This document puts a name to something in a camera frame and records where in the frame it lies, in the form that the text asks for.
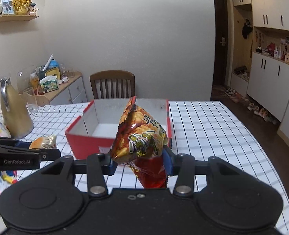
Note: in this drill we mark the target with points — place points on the orange drink bottle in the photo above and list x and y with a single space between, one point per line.
35 83

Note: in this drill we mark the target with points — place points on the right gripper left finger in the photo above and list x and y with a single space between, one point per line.
96 166

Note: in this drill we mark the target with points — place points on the white cabinet wall unit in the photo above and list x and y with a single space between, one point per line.
268 81

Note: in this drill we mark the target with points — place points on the bread bun in wrapper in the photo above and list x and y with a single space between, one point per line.
44 142

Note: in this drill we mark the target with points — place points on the red cardboard box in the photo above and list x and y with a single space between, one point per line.
95 130

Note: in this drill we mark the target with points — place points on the yellow blue storage container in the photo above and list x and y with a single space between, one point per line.
52 69

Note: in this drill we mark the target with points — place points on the black hanging bag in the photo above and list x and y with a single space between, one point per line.
247 29

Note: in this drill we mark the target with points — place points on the green tissue pack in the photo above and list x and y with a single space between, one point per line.
49 83

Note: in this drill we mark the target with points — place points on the wooden wall shelf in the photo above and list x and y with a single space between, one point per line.
14 17

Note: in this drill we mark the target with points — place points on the clear drinking glass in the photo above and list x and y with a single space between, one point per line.
30 99

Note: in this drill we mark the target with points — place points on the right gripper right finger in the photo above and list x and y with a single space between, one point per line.
185 167

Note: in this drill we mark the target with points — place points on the red yellow snack bag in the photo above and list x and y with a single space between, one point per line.
139 144

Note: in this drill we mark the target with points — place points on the wooden chair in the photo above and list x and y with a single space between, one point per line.
112 84

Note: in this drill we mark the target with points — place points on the dark entrance door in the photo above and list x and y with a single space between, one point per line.
221 42

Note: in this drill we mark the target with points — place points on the gold thermos jug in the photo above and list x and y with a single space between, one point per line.
16 116

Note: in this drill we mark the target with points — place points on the checkered tablecloth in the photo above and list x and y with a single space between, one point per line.
199 128

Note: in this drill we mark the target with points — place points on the small photo frame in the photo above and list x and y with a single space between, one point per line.
7 7

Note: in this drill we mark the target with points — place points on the white drawer sideboard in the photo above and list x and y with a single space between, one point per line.
71 92

